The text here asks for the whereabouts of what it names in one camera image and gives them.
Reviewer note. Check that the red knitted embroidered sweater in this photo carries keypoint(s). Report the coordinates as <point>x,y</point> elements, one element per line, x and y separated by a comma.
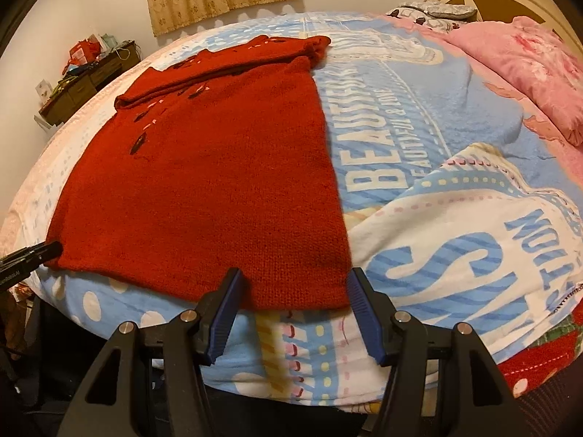
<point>205,182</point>

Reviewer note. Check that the dark wooden desk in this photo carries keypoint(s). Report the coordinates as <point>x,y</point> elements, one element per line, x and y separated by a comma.
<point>86,86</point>

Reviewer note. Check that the white card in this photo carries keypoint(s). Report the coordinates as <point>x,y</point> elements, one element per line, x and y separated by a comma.
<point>43,89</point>

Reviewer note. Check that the grey patterned pillow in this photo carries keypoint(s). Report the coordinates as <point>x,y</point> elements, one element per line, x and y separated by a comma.
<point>432,9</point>

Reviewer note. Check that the red floral cloth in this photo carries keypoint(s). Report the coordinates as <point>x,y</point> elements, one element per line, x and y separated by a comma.
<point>542,359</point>

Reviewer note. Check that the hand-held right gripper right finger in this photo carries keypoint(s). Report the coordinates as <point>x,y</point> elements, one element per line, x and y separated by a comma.
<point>366,318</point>

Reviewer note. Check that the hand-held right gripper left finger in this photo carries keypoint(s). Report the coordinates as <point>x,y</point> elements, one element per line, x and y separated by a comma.
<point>223,318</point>

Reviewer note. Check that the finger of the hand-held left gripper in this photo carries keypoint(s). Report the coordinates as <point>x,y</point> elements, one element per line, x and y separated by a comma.
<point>45,251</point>

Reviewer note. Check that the pink floral quilt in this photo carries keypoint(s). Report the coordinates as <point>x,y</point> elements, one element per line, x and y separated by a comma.
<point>524,59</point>

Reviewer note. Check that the blue printed bed sheet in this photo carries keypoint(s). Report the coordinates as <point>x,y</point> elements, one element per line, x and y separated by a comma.
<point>432,168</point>

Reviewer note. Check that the red gift bag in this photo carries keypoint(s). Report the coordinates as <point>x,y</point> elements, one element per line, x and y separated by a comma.
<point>82,53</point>

